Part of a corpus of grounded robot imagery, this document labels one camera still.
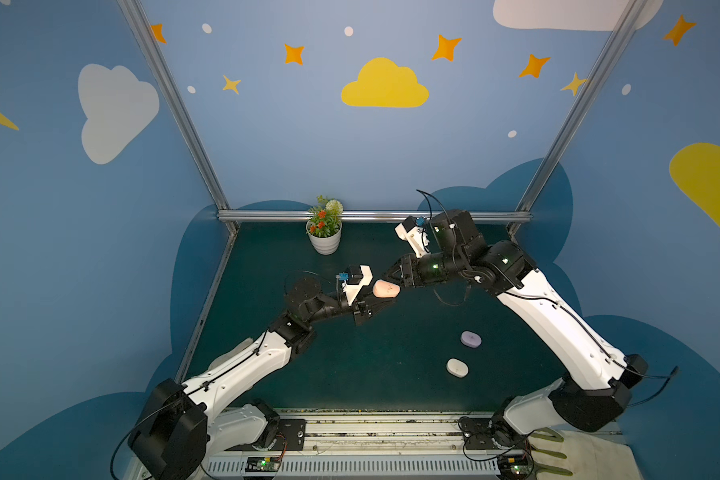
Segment pink earbud charging case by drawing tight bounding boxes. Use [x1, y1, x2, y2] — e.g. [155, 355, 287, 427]
[372, 280, 401, 299]

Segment purple earbud charging case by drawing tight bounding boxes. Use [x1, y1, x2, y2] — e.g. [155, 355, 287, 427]
[460, 331, 482, 349]

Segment white earbud charging case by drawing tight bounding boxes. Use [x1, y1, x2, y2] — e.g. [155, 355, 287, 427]
[446, 358, 469, 378]

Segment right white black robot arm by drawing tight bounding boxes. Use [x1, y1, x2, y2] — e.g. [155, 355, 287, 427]
[388, 209, 648, 445]

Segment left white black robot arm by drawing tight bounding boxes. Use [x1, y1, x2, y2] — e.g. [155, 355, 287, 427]
[124, 274, 401, 479]

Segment potted plant white pot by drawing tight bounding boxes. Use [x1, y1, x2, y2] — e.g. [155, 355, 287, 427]
[306, 195, 344, 256]

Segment left green circuit board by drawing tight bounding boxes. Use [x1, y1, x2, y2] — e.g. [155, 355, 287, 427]
[244, 457, 281, 475]

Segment green circuit board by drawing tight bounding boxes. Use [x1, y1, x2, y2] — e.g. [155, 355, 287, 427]
[497, 455, 533, 480]
[244, 457, 281, 475]

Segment right green circuit board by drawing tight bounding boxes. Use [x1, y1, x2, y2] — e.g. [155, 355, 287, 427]
[497, 455, 533, 480]

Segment green white gardening glove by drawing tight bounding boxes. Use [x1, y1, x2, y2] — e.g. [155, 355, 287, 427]
[529, 430, 643, 480]

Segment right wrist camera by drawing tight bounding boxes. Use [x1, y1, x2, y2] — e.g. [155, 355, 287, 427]
[395, 216, 430, 258]

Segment aluminium front rail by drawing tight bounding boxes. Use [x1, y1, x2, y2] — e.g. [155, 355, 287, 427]
[122, 409, 601, 480]

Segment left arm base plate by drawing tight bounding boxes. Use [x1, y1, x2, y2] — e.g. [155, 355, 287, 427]
[226, 418, 307, 452]

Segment aluminium back frame bar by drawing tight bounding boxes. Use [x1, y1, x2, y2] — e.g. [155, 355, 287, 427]
[217, 209, 532, 224]

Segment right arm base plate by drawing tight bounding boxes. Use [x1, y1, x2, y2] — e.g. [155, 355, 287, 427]
[457, 416, 519, 450]

